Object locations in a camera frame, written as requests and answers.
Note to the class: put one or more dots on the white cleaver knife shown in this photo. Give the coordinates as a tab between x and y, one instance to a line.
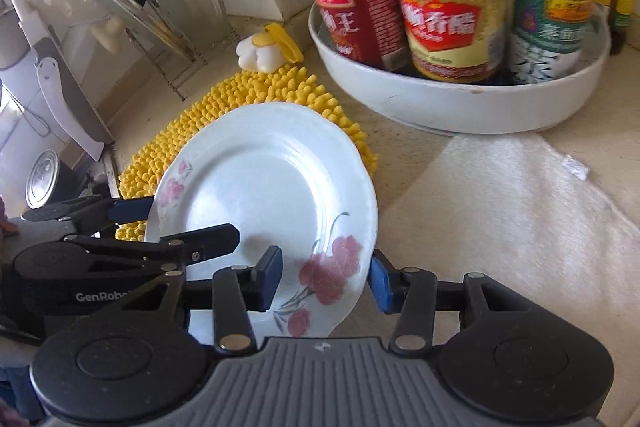
67	103

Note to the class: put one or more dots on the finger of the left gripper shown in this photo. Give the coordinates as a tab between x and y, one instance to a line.
86	256
93	214

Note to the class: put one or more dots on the white towel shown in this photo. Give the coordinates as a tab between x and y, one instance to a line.
519	211

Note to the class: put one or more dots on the glass pot lid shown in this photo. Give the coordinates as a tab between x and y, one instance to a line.
149	25

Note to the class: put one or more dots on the white plate pink flowers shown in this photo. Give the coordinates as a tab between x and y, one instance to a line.
283	176

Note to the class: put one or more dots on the white flower hook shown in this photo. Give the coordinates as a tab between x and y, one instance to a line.
268	50

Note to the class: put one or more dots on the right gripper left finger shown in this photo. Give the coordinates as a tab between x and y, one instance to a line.
233	292

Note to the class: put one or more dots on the small metal pot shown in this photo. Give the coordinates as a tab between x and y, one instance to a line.
51	181

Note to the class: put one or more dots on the white round tray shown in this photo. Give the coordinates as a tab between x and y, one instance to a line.
451	108

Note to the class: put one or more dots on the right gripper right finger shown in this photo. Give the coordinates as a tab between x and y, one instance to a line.
416	295

